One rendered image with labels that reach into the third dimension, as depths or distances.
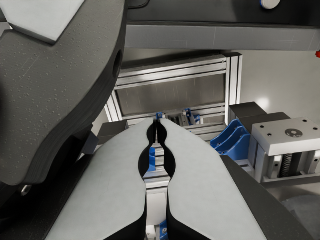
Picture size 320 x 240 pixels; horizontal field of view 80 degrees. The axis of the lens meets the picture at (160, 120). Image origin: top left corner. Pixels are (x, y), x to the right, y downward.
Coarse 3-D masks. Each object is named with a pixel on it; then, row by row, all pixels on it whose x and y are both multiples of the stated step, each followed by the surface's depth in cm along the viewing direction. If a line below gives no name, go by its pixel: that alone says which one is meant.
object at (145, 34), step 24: (0, 24) 33; (144, 24) 34; (168, 24) 34; (192, 24) 34; (216, 24) 34; (240, 24) 34; (264, 24) 34; (288, 24) 43; (144, 48) 36; (168, 48) 36; (192, 48) 36; (216, 48) 36; (240, 48) 36; (264, 48) 36; (288, 48) 36; (312, 48) 36
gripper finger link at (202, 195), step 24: (168, 120) 11; (168, 144) 9; (192, 144) 9; (168, 168) 9; (192, 168) 8; (216, 168) 8; (168, 192) 7; (192, 192) 7; (216, 192) 7; (168, 216) 7; (192, 216) 6; (216, 216) 6; (240, 216) 6
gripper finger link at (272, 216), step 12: (228, 156) 9; (228, 168) 8; (240, 168) 8; (240, 180) 7; (252, 180) 7; (240, 192) 7; (252, 192) 7; (264, 192) 7; (252, 204) 6; (264, 204) 6; (276, 204) 6; (264, 216) 6; (276, 216) 6; (288, 216) 6; (264, 228) 6; (276, 228) 6; (288, 228) 6; (300, 228) 6
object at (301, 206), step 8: (288, 200) 44; (296, 200) 43; (304, 200) 43; (312, 200) 42; (288, 208) 43; (296, 208) 42; (304, 208) 42; (312, 208) 41; (296, 216) 41; (304, 216) 41; (312, 216) 40; (304, 224) 40; (312, 224) 40; (312, 232) 39
